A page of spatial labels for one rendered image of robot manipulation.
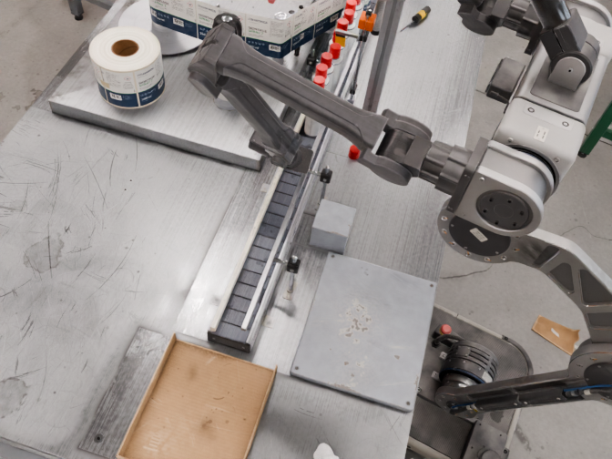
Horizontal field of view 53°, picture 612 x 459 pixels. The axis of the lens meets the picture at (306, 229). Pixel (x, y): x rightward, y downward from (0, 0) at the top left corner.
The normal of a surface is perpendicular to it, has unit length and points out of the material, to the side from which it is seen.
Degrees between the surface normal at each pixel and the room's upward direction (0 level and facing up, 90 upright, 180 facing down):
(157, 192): 0
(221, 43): 30
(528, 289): 0
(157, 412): 0
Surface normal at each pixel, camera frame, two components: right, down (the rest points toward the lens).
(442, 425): 0.09, -0.57
